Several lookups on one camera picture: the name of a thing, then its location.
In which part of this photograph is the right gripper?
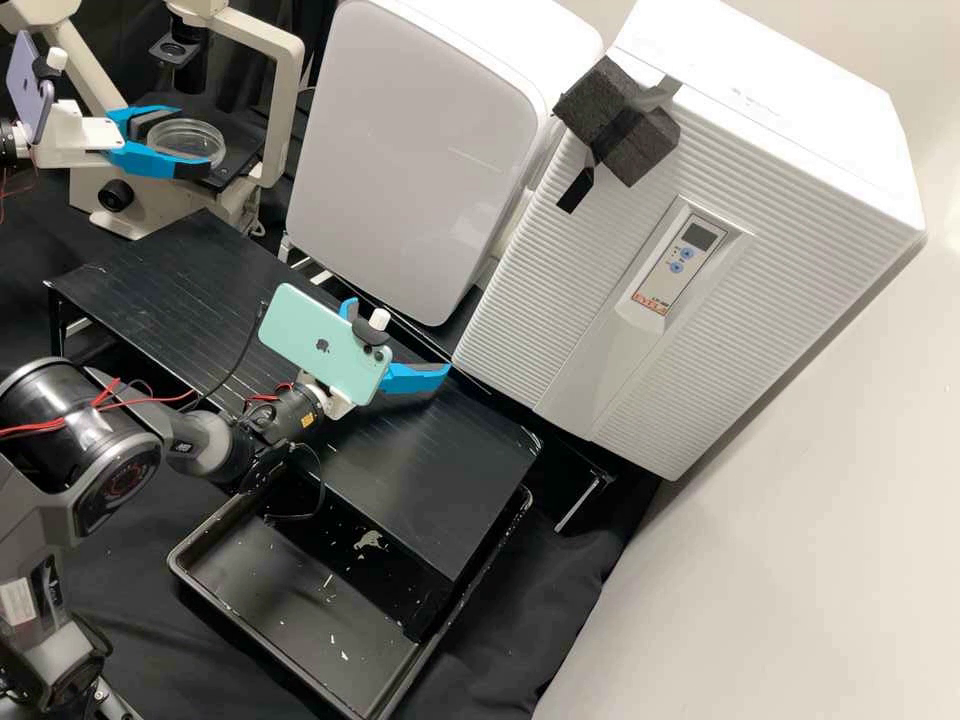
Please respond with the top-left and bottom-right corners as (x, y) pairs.
(310, 297), (454, 418)

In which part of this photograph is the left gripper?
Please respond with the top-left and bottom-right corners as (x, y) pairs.
(32, 100), (216, 181)

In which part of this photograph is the petri dish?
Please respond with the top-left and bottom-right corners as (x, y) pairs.
(145, 115), (227, 169)

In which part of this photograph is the cream microscope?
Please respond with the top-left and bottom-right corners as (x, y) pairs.
(0, 0), (309, 243)

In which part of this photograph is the black platform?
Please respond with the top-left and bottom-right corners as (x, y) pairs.
(43, 208), (543, 583)
(278, 243), (665, 535)

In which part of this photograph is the white box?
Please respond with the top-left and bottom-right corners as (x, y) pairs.
(284, 0), (606, 328)

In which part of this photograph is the black tray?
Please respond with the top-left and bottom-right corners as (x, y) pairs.
(165, 483), (536, 720)

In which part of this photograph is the incubator door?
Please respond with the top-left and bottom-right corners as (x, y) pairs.
(452, 50), (929, 484)

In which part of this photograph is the white incubator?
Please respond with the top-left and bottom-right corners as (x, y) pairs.
(479, 0), (929, 241)

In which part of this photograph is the right wrist camera phone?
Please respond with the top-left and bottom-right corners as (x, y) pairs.
(257, 282), (394, 409)

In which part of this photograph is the wrist camera phone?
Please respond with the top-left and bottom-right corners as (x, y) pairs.
(5, 28), (70, 145)
(257, 282), (394, 409)

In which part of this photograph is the left wrist camera phone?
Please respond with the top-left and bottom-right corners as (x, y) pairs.
(5, 28), (70, 145)

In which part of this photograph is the black cable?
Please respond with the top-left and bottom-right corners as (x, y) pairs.
(179, 299), (273, 412)

